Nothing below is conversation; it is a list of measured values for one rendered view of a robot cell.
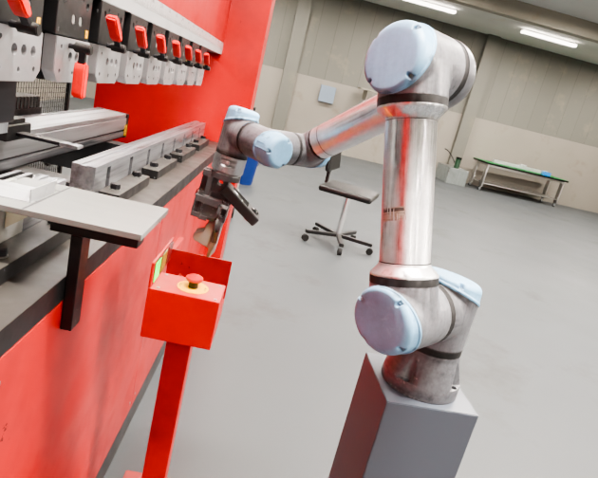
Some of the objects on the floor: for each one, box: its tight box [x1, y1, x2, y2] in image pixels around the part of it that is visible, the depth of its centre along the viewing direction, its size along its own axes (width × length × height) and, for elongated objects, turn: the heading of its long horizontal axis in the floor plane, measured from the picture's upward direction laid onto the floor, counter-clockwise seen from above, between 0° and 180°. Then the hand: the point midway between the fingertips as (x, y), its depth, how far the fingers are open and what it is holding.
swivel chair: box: [301, 152, 380, 256], centre depth 466 cm, size 66×66×104 cm
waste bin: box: [239, 156, 260, 185], centre depth 652 cm, size 39×36×46 cm
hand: (212, 252), depth 128 cm, fingers closed
